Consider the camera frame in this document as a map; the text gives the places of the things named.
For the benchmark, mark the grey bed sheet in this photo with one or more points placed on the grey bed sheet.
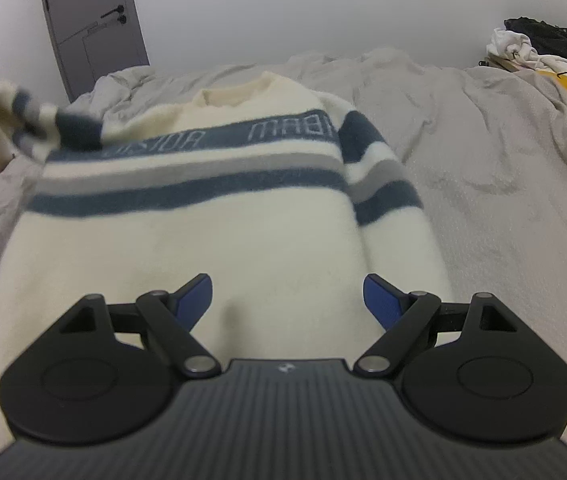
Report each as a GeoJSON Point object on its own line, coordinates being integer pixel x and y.
{"type": "Point", "coordinates": [488, 160]}

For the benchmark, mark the white crumpled cloth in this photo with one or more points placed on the white crumpled cloth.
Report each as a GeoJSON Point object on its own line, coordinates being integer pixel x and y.
{"type": "Point", "coordinates": [518, 47]}

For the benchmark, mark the wooden nightstand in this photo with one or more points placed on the wooden nightstand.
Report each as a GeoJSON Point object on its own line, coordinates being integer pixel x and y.
{"type": "Point", "coordinates": [496, 64]}

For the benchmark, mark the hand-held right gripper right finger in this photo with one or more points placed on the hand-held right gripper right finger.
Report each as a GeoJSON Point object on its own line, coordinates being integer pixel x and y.
{"type": "Point", "coordinates": [382, 302]}

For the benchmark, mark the white blue striped sweater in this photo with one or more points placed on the white blue striped sweater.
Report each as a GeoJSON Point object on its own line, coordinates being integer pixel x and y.
{"type": "Point", "coordinates": [203, 220]}

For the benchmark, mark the grey door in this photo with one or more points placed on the grey door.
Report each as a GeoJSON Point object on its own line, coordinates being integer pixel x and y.
{"type": "Point", "coordinates": [93, 20]}

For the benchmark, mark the black bag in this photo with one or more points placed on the black bag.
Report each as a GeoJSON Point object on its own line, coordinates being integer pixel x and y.
{"type": "Point", "coordinates": [558, 40]}

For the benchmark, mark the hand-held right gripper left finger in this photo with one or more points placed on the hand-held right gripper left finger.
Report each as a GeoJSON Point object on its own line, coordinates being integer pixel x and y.
{"type": "Point", "coordinates": [194, 302]}

